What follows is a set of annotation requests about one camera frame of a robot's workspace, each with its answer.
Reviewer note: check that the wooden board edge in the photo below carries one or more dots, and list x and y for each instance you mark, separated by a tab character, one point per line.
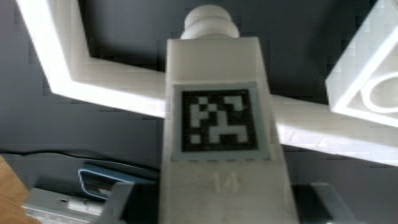
13	196

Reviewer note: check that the blue and grey device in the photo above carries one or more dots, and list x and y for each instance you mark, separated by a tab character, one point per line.
100	176

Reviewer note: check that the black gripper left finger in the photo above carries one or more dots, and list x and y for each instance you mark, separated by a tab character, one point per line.
61	209

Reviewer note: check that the white U-shaped obstacle fence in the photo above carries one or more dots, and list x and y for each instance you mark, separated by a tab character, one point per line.
127	87

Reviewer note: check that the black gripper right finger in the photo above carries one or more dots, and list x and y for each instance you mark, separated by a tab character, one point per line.
321	205

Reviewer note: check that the white square tabletop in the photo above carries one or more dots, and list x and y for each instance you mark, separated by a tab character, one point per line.
363	78

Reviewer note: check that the white table leg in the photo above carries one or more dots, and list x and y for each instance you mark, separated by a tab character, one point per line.
225	184

